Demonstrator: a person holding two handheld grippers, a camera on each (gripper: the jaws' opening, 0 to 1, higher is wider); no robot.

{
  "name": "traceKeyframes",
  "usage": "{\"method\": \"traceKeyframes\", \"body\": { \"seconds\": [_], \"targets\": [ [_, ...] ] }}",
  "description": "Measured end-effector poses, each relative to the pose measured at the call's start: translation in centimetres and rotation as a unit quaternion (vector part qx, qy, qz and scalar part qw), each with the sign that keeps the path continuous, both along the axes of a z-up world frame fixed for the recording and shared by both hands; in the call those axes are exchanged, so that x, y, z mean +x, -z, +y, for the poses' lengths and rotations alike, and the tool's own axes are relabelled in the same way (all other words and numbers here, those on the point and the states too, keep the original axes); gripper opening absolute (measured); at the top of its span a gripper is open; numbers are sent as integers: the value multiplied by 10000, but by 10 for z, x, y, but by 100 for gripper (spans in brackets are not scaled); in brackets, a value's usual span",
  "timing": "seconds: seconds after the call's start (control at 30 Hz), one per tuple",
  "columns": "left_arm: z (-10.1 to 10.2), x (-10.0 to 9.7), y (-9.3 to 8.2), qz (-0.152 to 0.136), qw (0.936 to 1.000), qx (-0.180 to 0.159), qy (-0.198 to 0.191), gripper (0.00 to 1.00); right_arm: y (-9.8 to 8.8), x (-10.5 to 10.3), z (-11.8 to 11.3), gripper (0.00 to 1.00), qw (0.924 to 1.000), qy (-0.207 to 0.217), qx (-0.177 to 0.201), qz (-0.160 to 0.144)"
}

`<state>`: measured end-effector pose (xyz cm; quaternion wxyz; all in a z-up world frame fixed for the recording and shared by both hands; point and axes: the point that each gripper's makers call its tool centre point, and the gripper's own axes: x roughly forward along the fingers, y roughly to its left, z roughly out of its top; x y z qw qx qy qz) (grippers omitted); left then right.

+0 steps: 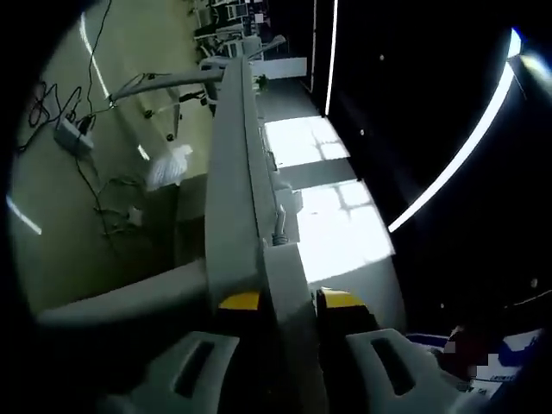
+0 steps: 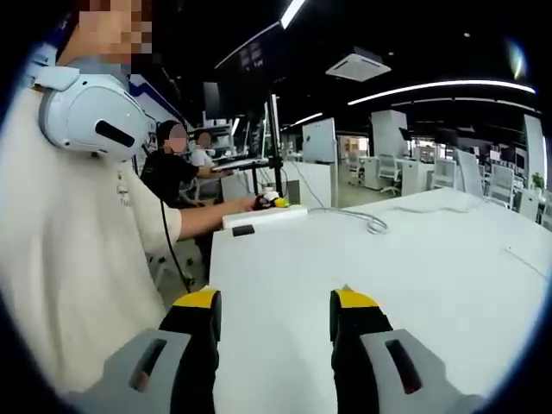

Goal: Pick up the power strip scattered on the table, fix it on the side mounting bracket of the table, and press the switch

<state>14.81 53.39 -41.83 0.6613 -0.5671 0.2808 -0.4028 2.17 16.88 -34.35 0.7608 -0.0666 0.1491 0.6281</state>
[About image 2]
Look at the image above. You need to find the white whiteboard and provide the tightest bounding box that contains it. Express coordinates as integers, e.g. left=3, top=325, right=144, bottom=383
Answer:
left=301, top=118, right=337, bottom=164

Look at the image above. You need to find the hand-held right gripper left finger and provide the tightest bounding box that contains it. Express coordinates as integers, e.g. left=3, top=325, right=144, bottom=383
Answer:
left=79, top=285, right=223, bottom=414

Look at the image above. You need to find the black monitor stand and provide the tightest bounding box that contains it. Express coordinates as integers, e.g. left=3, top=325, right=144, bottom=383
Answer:
left=213, top=92, right=288, bottom=198

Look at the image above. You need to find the ceiling air conditioner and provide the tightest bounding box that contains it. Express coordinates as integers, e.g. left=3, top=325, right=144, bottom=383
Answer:
left=325, top=52, right=392, bottom=83

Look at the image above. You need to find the white power strip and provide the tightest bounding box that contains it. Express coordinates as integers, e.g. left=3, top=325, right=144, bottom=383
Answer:
left=222, top=205, right=309, bottom=230

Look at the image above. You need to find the white ceiling light strip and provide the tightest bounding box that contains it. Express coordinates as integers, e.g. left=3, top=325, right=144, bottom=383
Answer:
left=347, top=79, right=536, bottom=107
left=279, top=0, right=307, bottom=30

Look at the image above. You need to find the white power strip cable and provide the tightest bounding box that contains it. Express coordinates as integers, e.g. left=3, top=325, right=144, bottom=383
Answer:
left=306, top=202, right=480, bottom=236

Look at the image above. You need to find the white table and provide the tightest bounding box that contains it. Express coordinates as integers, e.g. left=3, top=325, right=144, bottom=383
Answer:
left=208, top=185, right=552, bottom=414

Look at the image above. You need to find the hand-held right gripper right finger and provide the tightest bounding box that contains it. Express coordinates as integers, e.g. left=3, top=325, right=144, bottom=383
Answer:
left=329, top=284, right=484, bottom=414

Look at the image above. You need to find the black worn device cable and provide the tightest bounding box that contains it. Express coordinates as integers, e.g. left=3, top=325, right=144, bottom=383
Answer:
left=159, top=198, right=195, bottom=294

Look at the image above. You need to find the row of white office desks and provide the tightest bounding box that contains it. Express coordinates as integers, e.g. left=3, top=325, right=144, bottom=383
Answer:
left=357, top=154, right=552, bottom=225

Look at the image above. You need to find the white worn device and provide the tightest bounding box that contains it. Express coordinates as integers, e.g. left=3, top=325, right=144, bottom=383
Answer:
left=33, top=64, right=150, bottom=161

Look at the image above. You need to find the person in beige sweater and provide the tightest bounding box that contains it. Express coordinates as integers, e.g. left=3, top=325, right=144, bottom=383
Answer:
left=0, top=90, right=185, bottom=393

